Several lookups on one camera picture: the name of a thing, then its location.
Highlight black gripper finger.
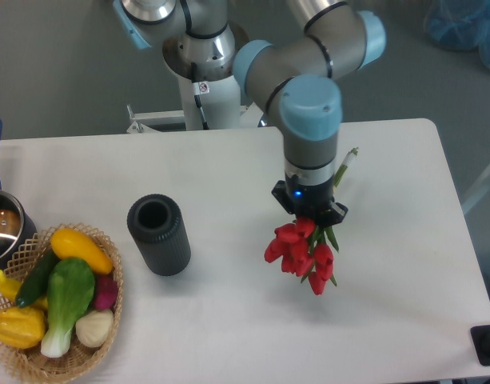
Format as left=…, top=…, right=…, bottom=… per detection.
left=315, top=202, right=348, bottom=227
left=271, top=180, right=296, bottom=216

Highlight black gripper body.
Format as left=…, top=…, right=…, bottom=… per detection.
left=283, top=178, right=334, bottom=218

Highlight red tulip bouquet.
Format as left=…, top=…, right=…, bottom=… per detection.
left=263, top=146, right=360, bottom=297

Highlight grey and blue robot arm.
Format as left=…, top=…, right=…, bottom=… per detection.
left=113, top=1, right=386, bottom=227

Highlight dark grey ribbed vase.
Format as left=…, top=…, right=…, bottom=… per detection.
left=126, top=194, right=191, bottom=277

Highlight black device at table edge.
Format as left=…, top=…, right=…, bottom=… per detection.
left=470, top=325, right=490, bottom=366

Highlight magenta radish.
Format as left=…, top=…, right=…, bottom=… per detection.
left=93, top=275, right=118, bottom=310

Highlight yellow squash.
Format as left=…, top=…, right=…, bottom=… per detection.
left=50, top=228, right=114, bottom=275

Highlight blue plastic bag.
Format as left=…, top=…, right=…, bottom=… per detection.
left=423, top=1, right=490, bottom=71

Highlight green bok choy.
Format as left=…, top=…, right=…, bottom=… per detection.
left=41, top=258, right=95, bottom=358

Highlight white garlic bulb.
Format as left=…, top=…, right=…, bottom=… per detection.
left=75, top=310, right=114, bottom=348

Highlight dark green cucumber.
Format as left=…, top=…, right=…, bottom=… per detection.
left=14, top=248, right=60, bottom=308

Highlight small yellow gourd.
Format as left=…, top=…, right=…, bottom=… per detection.
left=0, top=269, right=48, bottom=311

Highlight yellow bell pepper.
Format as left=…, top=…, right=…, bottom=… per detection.
left=0, top=306, right=46, bottom=349

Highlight woven wicker basket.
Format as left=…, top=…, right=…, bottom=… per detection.
left=0, top=223, right=124, bottom=383

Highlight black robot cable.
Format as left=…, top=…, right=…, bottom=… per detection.
left=189, top=62, right=210, bottom=131

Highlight blue handled saucepan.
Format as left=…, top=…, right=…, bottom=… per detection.
left=0, top=119, right=36, bottom=270

